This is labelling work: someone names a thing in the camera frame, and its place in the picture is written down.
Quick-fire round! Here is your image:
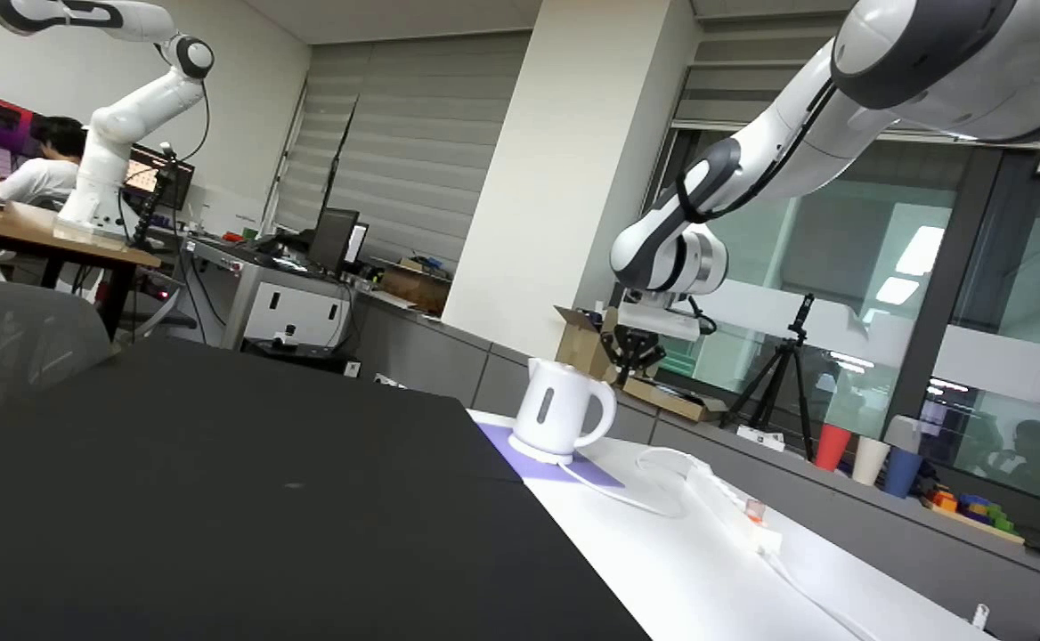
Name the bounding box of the grey window blind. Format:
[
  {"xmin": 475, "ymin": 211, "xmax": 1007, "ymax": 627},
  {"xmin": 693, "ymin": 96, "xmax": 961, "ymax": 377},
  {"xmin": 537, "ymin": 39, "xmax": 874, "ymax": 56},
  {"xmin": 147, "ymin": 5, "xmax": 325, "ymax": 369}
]
[
  {"xmin": 274, "ymin": 31, "xmax": 534, "ymax": 272},
  {"xmin": 674, "ymin": 12, "xmax": 854, "ymax": 135}
]

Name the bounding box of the black computer monitor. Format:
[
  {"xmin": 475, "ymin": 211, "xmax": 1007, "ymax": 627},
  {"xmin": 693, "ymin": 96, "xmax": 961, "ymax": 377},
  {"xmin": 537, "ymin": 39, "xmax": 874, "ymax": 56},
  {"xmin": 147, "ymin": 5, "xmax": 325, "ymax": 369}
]
[{"xmin": 306, "ymin": 208, "xmax": 365, "ymax": 276}]

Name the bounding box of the wooden desk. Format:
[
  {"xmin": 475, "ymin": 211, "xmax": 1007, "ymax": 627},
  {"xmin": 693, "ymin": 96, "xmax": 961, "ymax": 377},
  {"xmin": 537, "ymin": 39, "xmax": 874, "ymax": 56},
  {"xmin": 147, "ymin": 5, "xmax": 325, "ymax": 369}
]
[{"xmin": 0, "ymin": 191, "xmax": 166, "ymax": 272}]

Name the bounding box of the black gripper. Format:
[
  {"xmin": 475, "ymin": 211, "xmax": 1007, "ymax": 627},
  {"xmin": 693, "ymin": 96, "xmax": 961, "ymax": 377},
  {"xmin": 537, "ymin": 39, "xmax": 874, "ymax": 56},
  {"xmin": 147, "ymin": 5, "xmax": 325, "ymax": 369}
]
[{"xmin": 604, "ymin": 320, "xmax": 670, "ymax": 388}]

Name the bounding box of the grey office chair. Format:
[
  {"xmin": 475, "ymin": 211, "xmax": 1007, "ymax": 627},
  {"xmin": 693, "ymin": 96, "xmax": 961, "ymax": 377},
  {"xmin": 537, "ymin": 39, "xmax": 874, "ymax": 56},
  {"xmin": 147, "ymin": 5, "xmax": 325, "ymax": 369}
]
[{"xmin": 0, "ymin": 275, "xmax": 122, "ymax": 412}]

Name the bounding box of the white drawer cabinet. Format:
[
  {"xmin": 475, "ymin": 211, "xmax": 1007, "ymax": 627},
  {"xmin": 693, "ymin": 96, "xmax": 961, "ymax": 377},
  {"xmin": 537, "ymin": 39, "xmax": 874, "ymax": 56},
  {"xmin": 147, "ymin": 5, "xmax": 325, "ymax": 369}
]
[{"xmin": 236, "ymin": 260, "xmax": 356, "ymax": 354}]

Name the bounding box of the white cup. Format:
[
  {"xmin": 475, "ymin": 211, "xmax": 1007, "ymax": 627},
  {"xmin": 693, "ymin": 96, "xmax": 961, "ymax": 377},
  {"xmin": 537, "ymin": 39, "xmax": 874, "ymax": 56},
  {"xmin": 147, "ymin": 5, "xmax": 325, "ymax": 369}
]
[{"xmin": 853, "ymin": 433, "xmax": 892, "ymax": 487}]

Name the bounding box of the black table board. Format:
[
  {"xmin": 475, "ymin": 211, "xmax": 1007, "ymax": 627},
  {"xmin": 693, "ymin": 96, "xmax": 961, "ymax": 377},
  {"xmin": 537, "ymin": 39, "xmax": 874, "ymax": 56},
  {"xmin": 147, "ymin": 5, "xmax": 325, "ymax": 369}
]
[{"xmin": 0, "ymin": 333, "xmax": 657, "ymax": 641}]

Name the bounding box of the person in white shirt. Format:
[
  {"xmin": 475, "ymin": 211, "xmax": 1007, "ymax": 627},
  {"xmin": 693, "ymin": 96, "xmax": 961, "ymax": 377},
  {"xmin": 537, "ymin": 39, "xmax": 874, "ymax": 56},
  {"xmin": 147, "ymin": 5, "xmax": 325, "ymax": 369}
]
[{"xmin": 0, "ymin": 113, "xmax": 88, "ymax": 208}]

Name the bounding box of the small cardboard box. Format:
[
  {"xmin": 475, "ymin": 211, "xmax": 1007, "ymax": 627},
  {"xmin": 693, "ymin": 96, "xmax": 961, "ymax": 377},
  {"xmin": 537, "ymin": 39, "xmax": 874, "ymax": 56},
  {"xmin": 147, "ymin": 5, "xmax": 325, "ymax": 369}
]
[{"xmin": 551, "ymin": 303, "xmax": 620, "ymax": 386}]

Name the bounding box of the green toy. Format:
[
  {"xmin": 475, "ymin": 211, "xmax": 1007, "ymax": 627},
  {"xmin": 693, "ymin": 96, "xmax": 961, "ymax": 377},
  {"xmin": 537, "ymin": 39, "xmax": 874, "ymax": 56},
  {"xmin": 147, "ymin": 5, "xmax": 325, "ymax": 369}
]
[{"xmin": 977, "ymin": 496, "xmax": 1018, "ymax": 533}]

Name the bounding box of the brown box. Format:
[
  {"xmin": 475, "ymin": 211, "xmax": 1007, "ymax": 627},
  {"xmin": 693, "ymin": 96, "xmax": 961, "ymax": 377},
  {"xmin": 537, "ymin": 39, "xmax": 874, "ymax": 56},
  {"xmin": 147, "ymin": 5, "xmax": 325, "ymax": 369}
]
[{"xmin": 375, "ymin": 260, "xmax": 451, "ymax": 318}]

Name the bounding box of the purple paper mat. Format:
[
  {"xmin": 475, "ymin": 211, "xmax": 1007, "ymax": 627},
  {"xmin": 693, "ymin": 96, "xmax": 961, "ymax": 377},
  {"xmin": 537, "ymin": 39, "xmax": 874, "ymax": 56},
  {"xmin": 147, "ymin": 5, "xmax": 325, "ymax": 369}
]
[{"xmin": 475, "ymin": 421, "xmax": 627, "ymax": 491}]

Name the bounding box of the white power strip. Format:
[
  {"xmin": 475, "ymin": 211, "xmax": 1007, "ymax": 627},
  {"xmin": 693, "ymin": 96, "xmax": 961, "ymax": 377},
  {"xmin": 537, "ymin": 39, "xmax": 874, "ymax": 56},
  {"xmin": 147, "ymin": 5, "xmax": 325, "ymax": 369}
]
[{"xmin": 651, "ymin": 456, "xmax": 787, "ymax": 564}]

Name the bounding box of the white electric kettle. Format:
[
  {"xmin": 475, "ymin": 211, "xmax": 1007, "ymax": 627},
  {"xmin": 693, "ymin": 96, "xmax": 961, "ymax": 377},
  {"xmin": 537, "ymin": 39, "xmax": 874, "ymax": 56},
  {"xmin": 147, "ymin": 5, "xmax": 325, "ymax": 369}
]
[{"xmin": 509, "ymin": 355, "xmax": 620, "ymax": 464}]

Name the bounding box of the red cup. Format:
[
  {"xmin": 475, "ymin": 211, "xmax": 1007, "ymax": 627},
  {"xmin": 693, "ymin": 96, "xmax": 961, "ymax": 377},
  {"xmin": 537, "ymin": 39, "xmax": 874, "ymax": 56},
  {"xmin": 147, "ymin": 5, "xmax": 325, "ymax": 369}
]
[{"xmin": 811, "ymin": 425, "xmax": 854, "ymax": 475}]

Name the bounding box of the black camera tripod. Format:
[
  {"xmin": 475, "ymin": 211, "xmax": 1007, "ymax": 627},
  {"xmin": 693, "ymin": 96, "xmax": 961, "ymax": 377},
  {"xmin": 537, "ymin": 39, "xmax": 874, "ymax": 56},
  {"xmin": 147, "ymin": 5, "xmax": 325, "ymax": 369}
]
[{"xmin": 720, "ymin": 291, "xmax": 818, "ymax": 458}]

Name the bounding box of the blue cup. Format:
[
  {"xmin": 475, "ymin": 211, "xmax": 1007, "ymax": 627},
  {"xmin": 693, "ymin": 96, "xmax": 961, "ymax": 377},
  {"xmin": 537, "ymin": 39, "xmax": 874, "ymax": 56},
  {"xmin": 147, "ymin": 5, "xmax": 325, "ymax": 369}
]
[{"xmin": 879, "ymin": 443, "xmax": 925, "ymax": 497}]

